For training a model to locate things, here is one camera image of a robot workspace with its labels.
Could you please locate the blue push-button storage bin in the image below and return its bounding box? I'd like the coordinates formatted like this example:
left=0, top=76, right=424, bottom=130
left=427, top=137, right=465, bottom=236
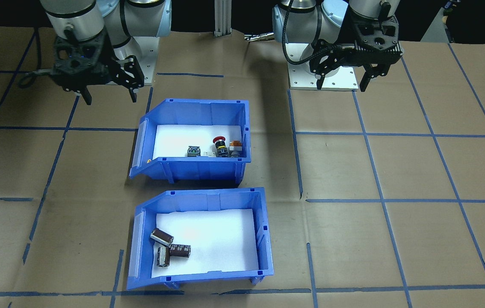
left=129, top=98, right=252, bottom=185

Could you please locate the blue capacitor storage bin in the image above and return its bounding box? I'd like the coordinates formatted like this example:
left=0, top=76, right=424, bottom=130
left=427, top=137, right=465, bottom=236
left=126, top=187, right=275, bottom=291

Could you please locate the grey panel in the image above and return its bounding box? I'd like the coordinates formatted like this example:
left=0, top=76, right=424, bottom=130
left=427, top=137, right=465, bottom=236
left=420, top=8, right=457, bottom=43

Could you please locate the red mushroom push button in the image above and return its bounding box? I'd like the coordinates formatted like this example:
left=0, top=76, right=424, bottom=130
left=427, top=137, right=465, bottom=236
left=213, top=136, right=229, bottom=158

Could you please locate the brown cylindrical capacitor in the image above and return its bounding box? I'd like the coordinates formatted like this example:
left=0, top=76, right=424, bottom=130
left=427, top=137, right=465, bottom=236
left=150, top=228, right=174, bottom=247
left=157, top=246, right=171, bottom=268
left=169, top=244, right=192, bottom=258

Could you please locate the white square base plate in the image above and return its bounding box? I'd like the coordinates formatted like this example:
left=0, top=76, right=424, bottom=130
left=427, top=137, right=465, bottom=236
left=112, top=36, right=160, bottom=85
left=289, top=43, right=359, bottom=91

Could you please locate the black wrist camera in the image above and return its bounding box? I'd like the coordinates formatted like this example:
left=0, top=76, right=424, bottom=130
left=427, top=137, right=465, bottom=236
left=367, top=43, right=404, bottom=59

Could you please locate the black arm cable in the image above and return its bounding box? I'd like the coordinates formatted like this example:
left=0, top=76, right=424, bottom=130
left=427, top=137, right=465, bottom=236
left=17, top=26, right=76, bottom=89
left=282, top=0, right=341, bottom=65

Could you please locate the aluminium frame post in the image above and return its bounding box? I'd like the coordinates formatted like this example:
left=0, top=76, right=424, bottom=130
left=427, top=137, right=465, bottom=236
left=213, top=0, right=233, bottom=37

